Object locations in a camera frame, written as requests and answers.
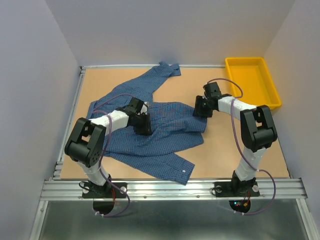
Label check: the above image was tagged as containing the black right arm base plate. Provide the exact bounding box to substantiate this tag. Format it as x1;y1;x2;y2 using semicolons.
213;181;260;198

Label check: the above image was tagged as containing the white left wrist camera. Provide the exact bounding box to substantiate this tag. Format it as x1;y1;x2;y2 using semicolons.
140;102;149;114

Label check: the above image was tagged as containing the aluminium front rail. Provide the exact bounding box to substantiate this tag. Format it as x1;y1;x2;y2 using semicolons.
40;178;308;202

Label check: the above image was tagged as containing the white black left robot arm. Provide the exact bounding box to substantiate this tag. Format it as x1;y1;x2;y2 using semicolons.
64;97;152;199

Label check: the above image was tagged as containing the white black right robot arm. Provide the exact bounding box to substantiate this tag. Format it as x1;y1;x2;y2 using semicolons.
193;79;278;197

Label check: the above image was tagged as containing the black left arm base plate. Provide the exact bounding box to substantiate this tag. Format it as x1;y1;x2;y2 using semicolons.
79;181;128;199

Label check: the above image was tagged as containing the blue checked long sleeve shirt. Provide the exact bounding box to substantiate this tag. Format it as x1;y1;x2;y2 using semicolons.
86;61;207;185

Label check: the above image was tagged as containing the aluminium rail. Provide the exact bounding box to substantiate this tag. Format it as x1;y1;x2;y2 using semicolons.
79;64;227;70
49;67;86;181
40;178;308;202

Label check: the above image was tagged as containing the aluminium left side rail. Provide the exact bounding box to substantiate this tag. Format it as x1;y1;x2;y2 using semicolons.
49;67;86;181

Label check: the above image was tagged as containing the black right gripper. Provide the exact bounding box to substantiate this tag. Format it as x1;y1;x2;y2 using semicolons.
191;95;214;118

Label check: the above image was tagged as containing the aluminium back rail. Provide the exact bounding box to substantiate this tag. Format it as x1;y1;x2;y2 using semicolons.
79;64;227;70

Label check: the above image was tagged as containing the yellow plastic bin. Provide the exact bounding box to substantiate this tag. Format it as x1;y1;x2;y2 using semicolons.
225;57;282;110

